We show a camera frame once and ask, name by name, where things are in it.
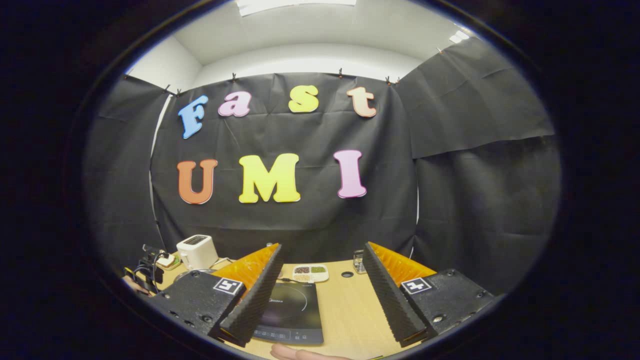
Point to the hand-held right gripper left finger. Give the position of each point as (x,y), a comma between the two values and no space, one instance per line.
(255,300)

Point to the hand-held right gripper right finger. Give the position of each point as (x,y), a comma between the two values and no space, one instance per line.
(390,300)

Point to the black induction cooktop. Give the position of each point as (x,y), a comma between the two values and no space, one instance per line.
(295,310)

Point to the sandwich with lettuce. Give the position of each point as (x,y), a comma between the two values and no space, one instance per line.
(169,259)

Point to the metal mesh utensil holder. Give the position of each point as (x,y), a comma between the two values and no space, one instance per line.
(359,262)

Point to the white toaster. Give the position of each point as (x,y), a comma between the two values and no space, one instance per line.
(197,252)

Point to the white divided dish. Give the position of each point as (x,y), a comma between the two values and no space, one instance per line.
(310,273)

